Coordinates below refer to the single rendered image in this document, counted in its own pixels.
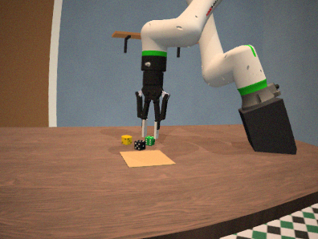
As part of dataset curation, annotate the black die with white pips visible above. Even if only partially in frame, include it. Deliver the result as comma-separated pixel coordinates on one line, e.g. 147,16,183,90
134,140,146,151

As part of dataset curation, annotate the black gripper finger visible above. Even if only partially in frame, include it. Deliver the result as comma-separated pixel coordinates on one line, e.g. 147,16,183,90
135,91,151,137
152,91,170,139

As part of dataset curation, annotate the green die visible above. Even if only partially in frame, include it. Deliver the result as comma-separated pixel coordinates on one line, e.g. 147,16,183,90
145,136,155,146

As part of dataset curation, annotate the orange flat square mat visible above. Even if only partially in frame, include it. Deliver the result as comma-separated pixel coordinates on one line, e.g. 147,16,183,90
120,150,175,168

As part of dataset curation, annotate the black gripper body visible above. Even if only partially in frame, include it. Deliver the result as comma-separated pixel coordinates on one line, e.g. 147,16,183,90
141,71,164,100

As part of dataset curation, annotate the yellow die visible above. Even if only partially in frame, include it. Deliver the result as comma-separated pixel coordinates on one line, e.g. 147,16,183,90
121,136,132,145

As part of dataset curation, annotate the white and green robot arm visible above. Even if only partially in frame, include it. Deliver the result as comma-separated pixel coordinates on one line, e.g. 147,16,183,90
141,0,281,111

